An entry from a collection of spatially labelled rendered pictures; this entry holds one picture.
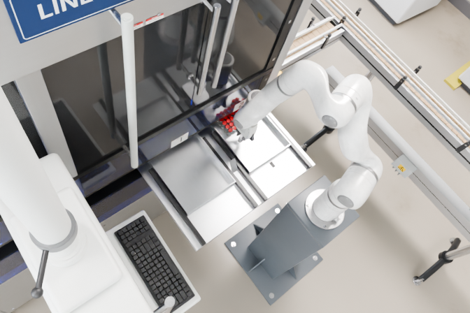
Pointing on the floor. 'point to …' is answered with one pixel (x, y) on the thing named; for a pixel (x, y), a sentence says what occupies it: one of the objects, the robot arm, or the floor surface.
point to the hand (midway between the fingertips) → (242, 135)
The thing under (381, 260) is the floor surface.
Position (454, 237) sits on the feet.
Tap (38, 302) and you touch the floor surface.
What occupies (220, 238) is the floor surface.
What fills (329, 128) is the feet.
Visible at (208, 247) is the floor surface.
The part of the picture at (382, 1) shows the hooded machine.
